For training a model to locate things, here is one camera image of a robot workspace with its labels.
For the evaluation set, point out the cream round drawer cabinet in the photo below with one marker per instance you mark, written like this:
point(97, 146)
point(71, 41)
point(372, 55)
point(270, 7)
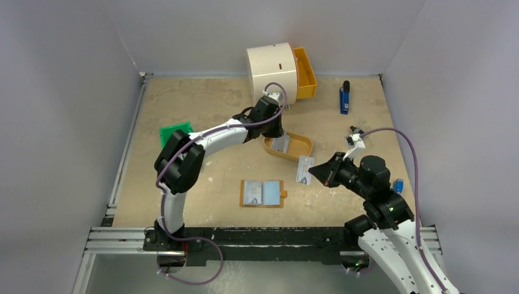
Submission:
point(272, 63)

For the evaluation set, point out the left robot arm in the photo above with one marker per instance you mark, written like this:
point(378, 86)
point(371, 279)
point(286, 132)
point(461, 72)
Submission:
point(179, 163)

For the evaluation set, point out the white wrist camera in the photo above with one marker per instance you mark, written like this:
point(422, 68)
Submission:
point(277, 96)
point(356, 146)

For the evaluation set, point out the yellow leather card holder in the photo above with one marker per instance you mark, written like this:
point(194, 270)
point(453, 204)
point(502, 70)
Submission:
point(274, 194)

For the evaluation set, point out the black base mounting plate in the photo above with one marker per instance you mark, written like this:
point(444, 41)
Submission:
point(327, 245)

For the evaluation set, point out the small blue eraser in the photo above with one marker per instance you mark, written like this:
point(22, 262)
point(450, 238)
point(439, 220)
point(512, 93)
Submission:
point(398, 185)

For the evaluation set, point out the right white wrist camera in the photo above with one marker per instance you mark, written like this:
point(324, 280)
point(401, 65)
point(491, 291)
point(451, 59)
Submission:
point(356, 146)

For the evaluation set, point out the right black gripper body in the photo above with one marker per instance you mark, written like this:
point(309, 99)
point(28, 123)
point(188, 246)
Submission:
point(333, 171)

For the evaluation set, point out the yellow oval plastic tray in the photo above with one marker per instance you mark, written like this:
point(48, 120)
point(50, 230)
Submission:
point(299, 145)

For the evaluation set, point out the white credit card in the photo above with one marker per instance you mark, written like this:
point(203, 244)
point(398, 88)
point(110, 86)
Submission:
point(303, 175)
point(246, 185)

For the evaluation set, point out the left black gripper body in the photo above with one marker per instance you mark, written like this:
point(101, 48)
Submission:
point(272, 129)

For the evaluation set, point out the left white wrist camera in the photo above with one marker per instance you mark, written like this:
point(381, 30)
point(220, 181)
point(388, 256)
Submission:
point(277, 96)

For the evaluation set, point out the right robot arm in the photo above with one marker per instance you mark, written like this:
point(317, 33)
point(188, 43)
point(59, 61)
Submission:
point(388, 231)

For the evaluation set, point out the aluminium frame rail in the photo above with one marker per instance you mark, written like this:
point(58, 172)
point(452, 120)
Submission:
point(113, 240)

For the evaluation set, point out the yellow open drawer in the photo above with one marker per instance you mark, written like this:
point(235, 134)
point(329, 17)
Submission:
point(306, 82)

